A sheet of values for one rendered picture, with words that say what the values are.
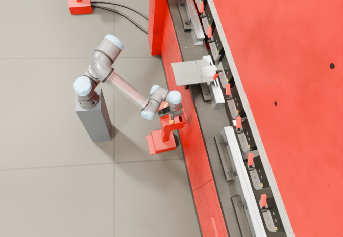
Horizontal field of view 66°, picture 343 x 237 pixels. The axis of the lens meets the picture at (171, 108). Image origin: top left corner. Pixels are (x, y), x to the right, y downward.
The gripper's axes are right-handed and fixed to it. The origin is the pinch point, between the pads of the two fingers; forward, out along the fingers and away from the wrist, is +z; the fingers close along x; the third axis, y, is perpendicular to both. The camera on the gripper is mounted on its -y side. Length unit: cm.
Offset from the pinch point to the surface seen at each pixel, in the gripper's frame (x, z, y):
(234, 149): -34.4, -11.2, 33.2
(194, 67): 27.5, -15.3, 23.7
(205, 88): 13.5, -5.2, 29.6
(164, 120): 3.4, 11.9, -3.9
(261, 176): -56, -43, 31
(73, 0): 192, 65, -68
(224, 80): 2, -38, 33
